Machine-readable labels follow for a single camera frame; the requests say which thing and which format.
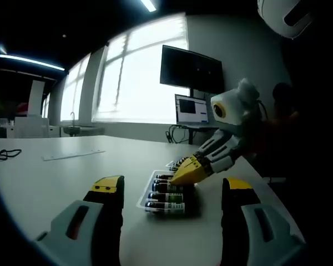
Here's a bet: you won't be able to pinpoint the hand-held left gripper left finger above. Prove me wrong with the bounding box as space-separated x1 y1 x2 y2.
34 175 125 266

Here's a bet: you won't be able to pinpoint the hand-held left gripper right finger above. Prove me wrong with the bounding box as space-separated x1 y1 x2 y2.
221 177 306 266

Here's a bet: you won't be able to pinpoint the clear plastic box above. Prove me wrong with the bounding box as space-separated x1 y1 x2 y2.
135 159 202 217

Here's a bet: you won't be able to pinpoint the row of medicine bottles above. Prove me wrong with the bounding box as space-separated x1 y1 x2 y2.
145 158 196 216

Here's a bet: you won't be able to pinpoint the dark side desk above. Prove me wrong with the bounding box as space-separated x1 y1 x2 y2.
170 124 221 145

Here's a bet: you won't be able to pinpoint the open laptop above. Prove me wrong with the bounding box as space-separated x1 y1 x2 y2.
174 93 210 126

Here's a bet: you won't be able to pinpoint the clear plastic ruler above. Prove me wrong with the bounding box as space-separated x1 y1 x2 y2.
41 149 107 162

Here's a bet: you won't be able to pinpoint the person's dark shirt torso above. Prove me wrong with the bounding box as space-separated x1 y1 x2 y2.
266 35 333 195

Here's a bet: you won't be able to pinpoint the wide window with blinds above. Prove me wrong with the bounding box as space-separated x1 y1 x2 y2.
91 12 190 125

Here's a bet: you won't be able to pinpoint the sink with faucet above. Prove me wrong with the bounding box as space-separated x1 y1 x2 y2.
62 111 105 137

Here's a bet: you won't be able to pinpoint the white chest-worn device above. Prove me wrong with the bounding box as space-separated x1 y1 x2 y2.
256 0 315 39

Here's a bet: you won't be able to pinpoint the white office cabinets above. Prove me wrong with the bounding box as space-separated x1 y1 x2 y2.
0 116 62 139

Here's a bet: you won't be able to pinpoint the narrow window with blinds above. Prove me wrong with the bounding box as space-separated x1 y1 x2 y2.
60 54 92 122

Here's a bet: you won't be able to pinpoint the white column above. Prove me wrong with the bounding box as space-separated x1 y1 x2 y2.
27 80 47 116

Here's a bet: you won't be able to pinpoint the bundle of black cables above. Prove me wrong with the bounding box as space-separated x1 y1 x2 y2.
165 124 196 145

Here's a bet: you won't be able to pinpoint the black wall monitor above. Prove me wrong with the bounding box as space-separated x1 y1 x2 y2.
159 44 225 95

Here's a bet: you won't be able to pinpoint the black cable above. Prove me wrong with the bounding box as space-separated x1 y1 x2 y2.
0 149 22 161

